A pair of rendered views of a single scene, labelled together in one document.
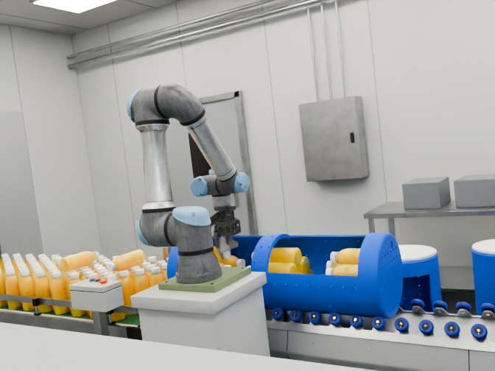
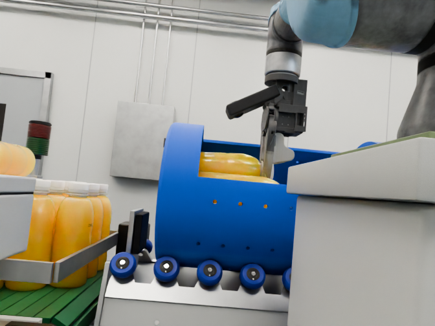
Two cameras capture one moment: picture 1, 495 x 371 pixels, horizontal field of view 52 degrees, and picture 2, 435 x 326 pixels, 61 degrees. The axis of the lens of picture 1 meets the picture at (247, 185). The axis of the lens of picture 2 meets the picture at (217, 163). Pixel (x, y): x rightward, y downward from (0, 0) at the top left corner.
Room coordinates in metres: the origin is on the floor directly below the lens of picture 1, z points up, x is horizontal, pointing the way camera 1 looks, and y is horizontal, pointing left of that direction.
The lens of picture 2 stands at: (1.48, 0.63, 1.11)
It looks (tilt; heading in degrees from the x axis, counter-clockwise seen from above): 4 degrees up; 326
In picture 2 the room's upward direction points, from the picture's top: 5 degrees clockwise
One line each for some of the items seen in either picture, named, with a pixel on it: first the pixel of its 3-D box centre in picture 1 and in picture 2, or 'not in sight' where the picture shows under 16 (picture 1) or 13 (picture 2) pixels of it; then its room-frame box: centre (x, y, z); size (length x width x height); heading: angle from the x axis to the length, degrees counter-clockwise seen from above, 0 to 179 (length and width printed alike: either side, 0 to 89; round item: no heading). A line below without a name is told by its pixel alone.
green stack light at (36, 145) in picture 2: not in sight; (37, 146); (2.69, 0.46, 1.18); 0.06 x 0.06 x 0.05
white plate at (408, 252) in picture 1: (403, 252); not in sight; (2.23, -0.65, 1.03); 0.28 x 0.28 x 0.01
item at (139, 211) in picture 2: not in sight; (137, 240); (2.18, 0.33, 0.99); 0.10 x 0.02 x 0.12; 148
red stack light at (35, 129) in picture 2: not in sight; (39, 132); (2.69, 0.46, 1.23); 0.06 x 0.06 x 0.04
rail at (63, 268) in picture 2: not in sight; (96, 249); (2.23, 0.40, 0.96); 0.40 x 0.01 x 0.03; 148
